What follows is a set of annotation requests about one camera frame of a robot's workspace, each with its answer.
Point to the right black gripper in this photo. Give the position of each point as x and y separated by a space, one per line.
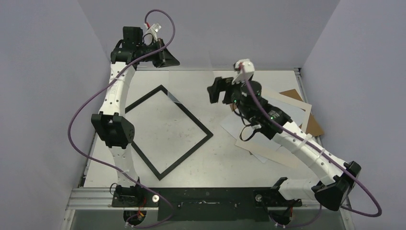
224 89

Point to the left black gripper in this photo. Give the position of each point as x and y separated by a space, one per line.
165 57

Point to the white photo paper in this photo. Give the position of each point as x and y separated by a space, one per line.
259 146

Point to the black picture frame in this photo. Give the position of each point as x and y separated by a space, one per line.
167 133

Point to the brown cardboard backing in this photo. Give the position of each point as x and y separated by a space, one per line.
284 102

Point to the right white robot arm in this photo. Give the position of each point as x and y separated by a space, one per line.
334 176

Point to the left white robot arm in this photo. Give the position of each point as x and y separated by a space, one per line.
110 123

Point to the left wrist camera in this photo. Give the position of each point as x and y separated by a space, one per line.
153 29

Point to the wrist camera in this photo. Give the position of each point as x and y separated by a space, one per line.
153 29
244 69

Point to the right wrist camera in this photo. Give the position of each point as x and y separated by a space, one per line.
244 69

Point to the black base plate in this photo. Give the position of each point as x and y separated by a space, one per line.
206 204

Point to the aluminium front rail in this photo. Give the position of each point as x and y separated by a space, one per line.
101 199

